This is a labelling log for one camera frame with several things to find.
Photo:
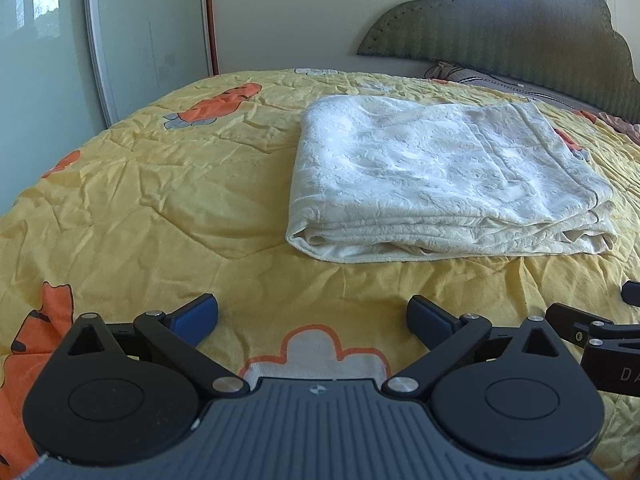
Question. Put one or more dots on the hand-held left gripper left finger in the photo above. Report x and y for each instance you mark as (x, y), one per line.
(197, 317)

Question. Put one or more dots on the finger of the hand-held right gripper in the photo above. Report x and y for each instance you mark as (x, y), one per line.
(567, 316)
(632, 292)

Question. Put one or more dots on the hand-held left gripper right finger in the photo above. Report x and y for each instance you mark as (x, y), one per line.
(425, 317)

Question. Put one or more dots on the white blanket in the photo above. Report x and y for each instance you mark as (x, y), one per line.
(435, 175)

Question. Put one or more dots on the yellow carrot print blanket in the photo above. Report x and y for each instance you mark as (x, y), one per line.
(200, 200)

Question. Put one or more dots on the pink cloth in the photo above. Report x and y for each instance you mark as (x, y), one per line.
(620, 122)

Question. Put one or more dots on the grey printed pillow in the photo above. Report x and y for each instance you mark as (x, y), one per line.
(480, 77)

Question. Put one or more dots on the pale wardrobe door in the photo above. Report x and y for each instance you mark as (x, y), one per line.
(75, 60)

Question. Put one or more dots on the green padded headboard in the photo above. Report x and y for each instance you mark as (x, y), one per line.
(500, 25)

